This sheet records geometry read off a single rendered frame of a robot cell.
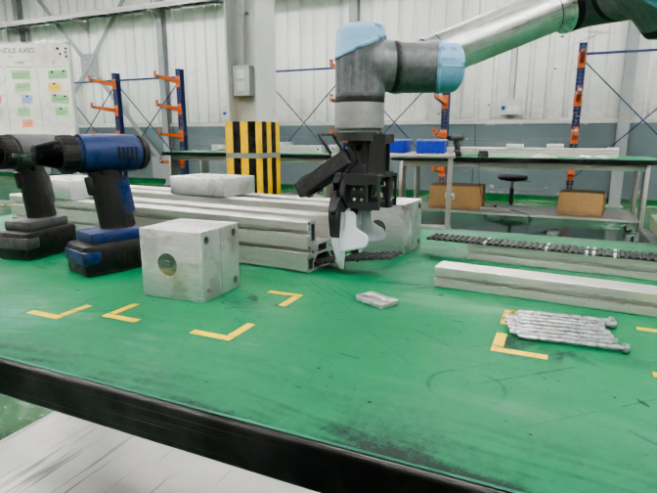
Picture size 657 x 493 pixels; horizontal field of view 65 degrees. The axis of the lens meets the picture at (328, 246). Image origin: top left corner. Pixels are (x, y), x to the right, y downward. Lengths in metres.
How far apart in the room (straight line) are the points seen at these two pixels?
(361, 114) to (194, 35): 10.12
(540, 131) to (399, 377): 7.99
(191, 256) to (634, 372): 0.51
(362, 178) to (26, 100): 5.94
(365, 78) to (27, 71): 5.93
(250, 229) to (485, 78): 7.78
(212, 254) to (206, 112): 9.88
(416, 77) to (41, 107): 5.87
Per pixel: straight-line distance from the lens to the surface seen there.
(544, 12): 1.04
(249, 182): 1.21
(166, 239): 0.72
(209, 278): 0.71
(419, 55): 0.81
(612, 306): 0.75
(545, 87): 8.44
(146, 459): 1.44
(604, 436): 0.45
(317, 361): 0.52
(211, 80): 10.51
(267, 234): 0.86
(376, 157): 0.78
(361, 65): 0.78
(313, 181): 0.83
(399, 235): 0.95
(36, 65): 6.52
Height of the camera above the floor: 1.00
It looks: 12 degrees down
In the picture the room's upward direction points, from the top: straight up
